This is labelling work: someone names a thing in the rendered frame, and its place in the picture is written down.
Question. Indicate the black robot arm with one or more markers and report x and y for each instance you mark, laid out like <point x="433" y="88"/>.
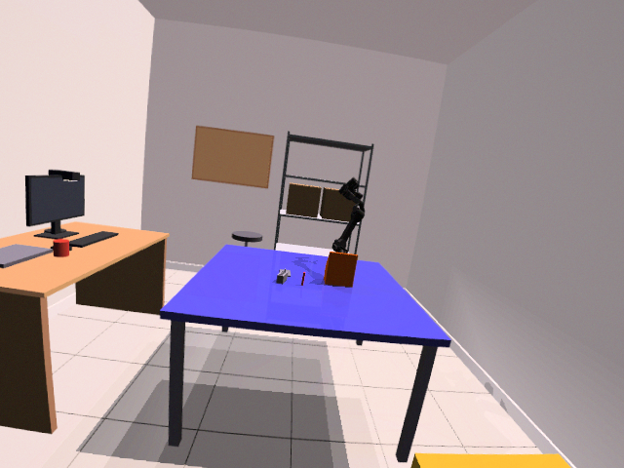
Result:
<point x="357" y="214"/>

